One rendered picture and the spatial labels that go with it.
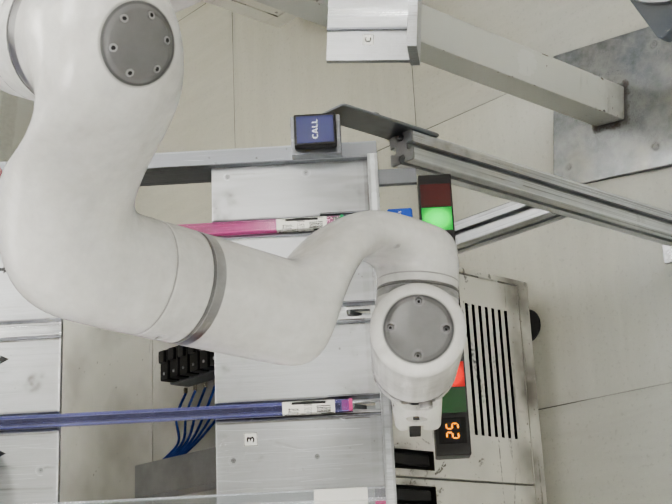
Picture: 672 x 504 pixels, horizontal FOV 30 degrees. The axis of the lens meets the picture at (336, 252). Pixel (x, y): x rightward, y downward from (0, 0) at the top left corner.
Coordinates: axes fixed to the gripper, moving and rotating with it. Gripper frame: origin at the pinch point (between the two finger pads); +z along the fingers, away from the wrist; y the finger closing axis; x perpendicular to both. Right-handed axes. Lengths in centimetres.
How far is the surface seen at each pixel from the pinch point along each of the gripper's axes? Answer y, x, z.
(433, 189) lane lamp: 26.0, -4.4, 6.4
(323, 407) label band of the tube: -0.2, 9.9, 4.3
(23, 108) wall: 120, 98, 185
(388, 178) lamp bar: 28.6, 0.9, 9.0
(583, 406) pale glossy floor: 10, -31, 74
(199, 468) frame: -2, 29, 41
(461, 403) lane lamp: -0.2, -5.9, 6.3
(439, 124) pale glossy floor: 71, -12, 94
